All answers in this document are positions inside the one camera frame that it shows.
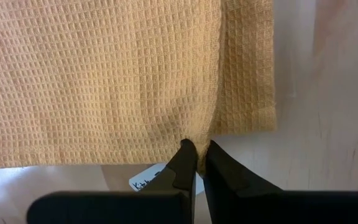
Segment orange towel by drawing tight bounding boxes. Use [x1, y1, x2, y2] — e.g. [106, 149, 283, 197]
[0, 0, 277, 175]

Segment white handwritten paper label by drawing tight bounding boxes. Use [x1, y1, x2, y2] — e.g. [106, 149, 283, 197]
[129, 162, 205, 195]

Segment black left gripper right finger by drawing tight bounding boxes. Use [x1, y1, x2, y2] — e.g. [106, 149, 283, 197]
[203, 139, 358, 224]

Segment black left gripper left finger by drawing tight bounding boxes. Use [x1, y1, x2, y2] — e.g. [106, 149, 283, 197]
[26, 138, 198, 224]

